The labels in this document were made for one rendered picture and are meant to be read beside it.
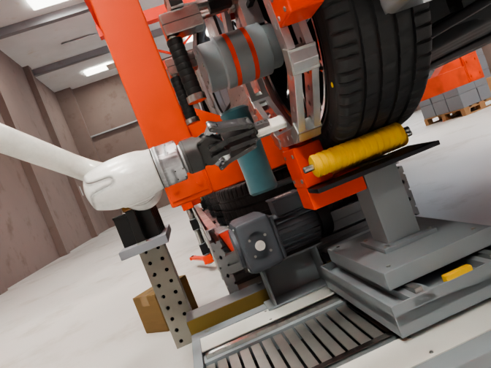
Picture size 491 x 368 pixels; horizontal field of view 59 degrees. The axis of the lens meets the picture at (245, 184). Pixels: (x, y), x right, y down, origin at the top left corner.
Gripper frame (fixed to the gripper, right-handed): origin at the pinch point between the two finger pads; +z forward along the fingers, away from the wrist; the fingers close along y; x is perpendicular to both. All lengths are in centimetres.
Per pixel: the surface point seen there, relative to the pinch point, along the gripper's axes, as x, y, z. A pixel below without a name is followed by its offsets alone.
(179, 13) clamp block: 22.5, 19.9, -9.5
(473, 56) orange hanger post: 188, -175, 256
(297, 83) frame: 3.2, 5.9, 8.8
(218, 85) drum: 24.0, -2.0, -4.3
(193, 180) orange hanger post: 41, -49, -18
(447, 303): -39, -34, 23
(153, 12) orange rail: 624, -244, 37
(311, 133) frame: 3.2, -9.8, 11.5
